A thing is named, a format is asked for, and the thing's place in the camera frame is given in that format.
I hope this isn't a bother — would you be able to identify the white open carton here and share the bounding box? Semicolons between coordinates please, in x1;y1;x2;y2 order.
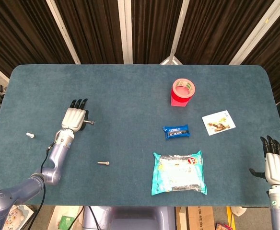
47;206;83;230

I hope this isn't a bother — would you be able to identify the teal snack bag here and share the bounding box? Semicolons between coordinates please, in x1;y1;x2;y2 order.
151;150;208;196

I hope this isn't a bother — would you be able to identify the small green packet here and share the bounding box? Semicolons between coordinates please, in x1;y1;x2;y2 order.
59;215;75;228

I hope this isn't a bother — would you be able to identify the white picture card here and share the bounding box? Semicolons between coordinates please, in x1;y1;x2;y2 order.
201;110;236;137

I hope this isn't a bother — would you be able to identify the teal felt table cover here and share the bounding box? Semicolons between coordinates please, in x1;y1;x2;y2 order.
0;64;280;208

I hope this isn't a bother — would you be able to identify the red tape roll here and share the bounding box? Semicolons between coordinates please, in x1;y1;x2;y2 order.
171;78;196;103

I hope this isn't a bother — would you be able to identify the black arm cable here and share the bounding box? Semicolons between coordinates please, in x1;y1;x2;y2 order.
27;142;56;230

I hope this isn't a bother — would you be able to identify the blue cookie packet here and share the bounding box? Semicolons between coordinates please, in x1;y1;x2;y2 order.
163;124;191;141

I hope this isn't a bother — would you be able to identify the dark brown pleated curtain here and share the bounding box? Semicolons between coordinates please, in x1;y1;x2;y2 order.
175;0;275;65
240;0;280;104
0;0;76;79
131;0;184;65
55;0;124;65

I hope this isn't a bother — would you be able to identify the black base cable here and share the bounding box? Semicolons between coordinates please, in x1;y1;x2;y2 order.
88;206;102;230

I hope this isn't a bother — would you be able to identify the pink hexagonal block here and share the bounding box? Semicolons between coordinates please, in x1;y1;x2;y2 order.
170;95;190;107

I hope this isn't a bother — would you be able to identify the cartoon printed box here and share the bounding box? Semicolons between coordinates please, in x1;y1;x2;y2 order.
2;205;36;230

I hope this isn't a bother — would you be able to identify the colourful printed packet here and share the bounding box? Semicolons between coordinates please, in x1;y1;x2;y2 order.
215;222;233;230

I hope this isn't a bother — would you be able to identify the brown cardboard box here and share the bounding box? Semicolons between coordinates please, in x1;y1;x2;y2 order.
175;206;215;230

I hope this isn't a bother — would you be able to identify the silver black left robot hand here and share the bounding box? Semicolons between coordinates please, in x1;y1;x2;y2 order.
60;97;90;133

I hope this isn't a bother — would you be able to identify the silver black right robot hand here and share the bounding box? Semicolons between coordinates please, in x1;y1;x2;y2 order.
249;135;280;186

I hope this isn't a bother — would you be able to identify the yellow strip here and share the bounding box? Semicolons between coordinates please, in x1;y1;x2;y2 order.
226;207;235;230

